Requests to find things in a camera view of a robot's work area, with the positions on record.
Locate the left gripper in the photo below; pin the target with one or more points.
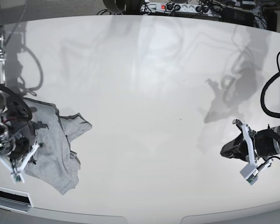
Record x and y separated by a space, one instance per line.
262 144

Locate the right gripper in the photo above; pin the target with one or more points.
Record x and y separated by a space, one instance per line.
16 140

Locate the grey t-shirt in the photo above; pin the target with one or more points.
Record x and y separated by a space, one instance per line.
55 163

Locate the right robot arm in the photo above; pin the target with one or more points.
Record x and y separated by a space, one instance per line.
12 107

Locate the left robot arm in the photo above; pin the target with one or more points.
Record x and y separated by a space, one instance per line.
276 141

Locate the black box background right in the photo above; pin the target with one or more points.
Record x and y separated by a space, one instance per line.
230 15

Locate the white power strip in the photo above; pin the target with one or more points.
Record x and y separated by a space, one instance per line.
208 8

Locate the white slotted bracket table edge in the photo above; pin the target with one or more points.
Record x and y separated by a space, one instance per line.
15 200

